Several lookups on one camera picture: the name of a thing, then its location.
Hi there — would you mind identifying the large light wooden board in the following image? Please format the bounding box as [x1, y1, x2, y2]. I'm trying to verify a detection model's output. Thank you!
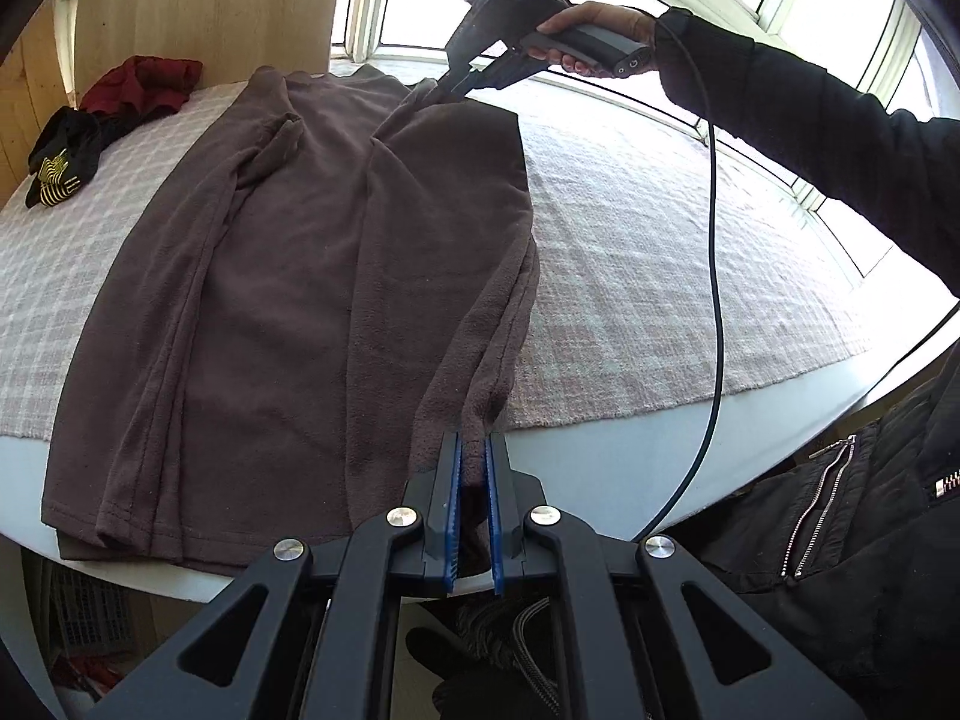
[71, 0, 355, 110]

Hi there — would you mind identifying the pink plaid table cloth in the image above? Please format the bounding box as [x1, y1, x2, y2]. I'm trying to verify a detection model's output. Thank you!
[0, 60, 876, 445]

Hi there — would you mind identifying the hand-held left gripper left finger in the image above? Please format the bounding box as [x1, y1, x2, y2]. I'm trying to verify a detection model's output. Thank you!
[90, 431, 463, 720]

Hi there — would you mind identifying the person's right forearm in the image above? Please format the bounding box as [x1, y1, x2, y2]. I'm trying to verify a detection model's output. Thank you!
[652, 7, 960, 310]

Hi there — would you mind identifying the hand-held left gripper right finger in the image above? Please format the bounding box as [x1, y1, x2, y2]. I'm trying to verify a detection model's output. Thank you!
[484, 431, 863, 720]

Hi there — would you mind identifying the dark red garment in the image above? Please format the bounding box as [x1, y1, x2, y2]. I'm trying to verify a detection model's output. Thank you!
[79, 55, 205, 122]

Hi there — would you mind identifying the black garment with yellow stripes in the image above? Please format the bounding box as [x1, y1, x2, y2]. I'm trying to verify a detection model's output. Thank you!
[25, 106, 152, 209]

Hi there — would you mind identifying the person's black jacket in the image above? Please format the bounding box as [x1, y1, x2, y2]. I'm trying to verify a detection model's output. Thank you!
[660, 358, 960, 720]

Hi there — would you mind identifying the pine plank board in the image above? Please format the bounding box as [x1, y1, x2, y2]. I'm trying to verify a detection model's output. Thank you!
[0, 0, 77, 205]

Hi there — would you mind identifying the white window frame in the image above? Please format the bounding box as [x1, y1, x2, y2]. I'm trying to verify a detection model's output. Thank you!
[330, 0, 960, 280]

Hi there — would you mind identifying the brown fleece sweater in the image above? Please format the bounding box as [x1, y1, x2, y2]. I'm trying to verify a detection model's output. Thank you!
[41, 65, 542, 580]

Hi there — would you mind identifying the black cable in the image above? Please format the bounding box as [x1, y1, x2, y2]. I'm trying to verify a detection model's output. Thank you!
[508, 0, 726, 542]

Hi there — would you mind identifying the grey plastic crate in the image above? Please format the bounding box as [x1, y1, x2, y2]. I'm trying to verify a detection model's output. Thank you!
[36, 561, 137, 655]

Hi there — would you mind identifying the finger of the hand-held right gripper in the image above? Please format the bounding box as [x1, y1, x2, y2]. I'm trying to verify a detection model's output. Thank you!
[427, 67, 482, 104]

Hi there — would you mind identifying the person's right hand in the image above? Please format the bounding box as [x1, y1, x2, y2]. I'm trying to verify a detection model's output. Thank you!
[523, 0, 661, 79]

